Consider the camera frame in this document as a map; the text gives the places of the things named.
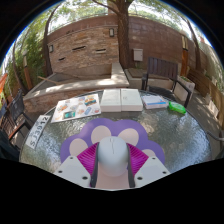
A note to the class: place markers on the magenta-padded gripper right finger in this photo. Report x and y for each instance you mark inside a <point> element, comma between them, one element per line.
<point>137,159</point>

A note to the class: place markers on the slim curved tree trunk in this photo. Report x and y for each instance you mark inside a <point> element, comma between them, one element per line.
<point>197,50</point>
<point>46,56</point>

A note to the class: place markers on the white number plate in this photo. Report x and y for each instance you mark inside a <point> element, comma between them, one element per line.
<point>37,131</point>

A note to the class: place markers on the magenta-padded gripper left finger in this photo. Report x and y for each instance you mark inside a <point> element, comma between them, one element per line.
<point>87,158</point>

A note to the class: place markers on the dark slatted armchair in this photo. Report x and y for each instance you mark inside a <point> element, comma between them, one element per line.
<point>163,68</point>

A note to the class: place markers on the stone fountain basin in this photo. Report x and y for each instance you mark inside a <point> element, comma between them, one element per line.
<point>76,86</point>

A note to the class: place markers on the orange parasol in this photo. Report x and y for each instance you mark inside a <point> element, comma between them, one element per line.
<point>2,81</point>

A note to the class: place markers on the green wipes pack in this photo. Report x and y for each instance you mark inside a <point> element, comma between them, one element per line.
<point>177,107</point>

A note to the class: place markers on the small white and blue box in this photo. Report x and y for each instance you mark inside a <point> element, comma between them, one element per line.
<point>154,102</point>

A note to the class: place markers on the purple paw-shaped mouse pad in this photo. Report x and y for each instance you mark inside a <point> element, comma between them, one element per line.
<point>113,126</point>

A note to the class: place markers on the thick tree trunk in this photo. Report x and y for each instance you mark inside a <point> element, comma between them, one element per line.
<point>123,40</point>

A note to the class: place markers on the wooden stick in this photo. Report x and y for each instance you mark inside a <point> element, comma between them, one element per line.
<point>47,80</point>

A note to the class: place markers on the black wall lamp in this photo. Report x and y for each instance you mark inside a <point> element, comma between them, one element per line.
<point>111,32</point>
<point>51,48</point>

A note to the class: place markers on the colourful printed sheet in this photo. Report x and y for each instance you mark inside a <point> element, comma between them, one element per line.
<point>76,108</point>

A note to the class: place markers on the white utility box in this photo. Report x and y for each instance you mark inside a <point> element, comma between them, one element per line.
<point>138,54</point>

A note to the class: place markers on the wooden lamp post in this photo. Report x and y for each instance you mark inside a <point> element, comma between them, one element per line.
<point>27,73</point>
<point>184,60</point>

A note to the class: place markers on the flat white box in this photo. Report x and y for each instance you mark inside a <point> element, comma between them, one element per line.
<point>110,100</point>
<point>131,100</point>

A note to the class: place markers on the white planter box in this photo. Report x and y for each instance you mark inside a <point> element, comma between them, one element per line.
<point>188,85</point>

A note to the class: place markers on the white computer mouse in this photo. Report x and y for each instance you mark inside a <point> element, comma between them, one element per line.
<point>112,156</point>

